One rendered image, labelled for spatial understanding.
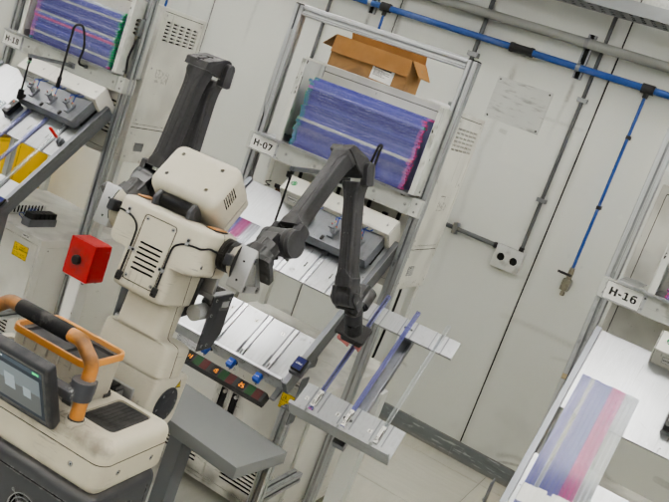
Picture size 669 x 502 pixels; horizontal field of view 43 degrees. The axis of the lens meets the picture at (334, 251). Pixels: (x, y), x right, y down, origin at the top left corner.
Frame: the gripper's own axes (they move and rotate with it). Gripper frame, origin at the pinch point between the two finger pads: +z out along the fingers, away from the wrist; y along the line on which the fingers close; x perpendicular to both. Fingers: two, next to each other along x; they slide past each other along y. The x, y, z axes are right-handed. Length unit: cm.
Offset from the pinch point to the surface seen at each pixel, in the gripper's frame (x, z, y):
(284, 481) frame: 31, 52, 10
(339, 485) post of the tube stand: 29.6, 32.6, -12.4
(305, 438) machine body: 13, 52, 13
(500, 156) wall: -186, 78, 21
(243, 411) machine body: 14, 55, 40
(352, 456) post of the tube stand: 22.3, 24.5, -12.9
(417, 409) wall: -89, 185, 12
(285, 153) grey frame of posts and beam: -62, -1, 67
